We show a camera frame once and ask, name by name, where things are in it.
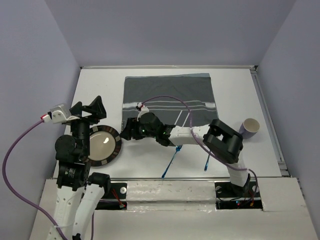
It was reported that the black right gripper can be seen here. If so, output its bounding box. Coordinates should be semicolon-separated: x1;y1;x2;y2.
119;116;158;139

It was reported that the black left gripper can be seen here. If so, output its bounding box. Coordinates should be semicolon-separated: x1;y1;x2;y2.
68;94;107;156

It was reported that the dark rimmed dinner plate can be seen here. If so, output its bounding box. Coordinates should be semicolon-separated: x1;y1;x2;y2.
88;125;122;168

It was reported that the grey striped cloth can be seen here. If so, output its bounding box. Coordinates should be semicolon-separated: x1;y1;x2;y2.
121;73;219;129

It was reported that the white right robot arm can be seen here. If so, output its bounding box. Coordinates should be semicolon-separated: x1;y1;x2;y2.
120;112;251;196

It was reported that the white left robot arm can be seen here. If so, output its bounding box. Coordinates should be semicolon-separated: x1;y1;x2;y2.
47;96;111;240

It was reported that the blue metallic fork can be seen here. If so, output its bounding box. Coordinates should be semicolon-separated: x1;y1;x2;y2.
161;145;183;179

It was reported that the blue metallic spoon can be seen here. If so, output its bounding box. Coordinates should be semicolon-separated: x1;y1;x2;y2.
204;154;211;172

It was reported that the purple mug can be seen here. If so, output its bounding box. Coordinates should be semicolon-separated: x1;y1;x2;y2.
238;118;260;140

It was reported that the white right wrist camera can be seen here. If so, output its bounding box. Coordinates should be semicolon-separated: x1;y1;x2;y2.
136;102;150;121

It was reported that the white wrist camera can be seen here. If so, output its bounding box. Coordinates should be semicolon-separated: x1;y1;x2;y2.
40;103;80;124
136;102;150;121

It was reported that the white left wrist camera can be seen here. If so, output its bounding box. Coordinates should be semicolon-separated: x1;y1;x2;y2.
40;103;80;124

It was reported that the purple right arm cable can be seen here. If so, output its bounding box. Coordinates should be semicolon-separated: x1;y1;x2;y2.
141;96;260;201

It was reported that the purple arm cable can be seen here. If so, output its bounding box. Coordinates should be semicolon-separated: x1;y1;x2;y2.
1;118;96;240
141;96;260;201

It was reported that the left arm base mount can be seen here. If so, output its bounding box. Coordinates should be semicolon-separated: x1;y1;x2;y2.
95;181;128;211

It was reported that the white table edge rail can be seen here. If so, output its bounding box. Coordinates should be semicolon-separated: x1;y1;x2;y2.
80;65;256;70

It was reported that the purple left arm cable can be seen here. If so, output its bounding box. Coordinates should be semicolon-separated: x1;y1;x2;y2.
1;118;96;240

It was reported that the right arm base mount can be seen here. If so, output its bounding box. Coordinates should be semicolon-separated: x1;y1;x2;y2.
214;181;263;210

